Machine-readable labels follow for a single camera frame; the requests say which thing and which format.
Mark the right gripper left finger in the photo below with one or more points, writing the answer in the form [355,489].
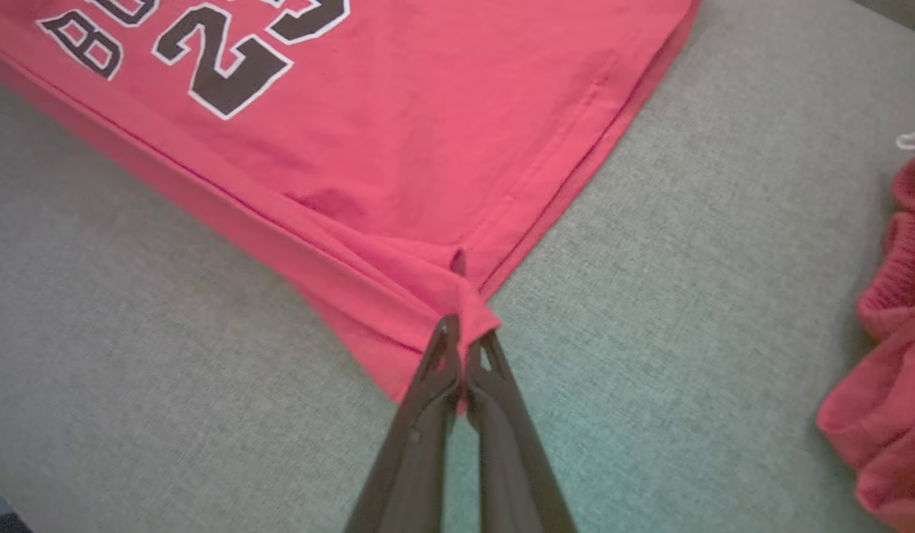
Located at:
[420,444]

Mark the red jersey with black print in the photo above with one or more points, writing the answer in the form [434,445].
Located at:
[398,148]

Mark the grey sofa seat cushion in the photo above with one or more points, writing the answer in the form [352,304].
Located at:
[687,296]

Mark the red shorts with white trim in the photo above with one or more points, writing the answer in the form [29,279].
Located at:
[894,385]

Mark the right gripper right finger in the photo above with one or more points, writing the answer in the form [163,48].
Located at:
[509,459]

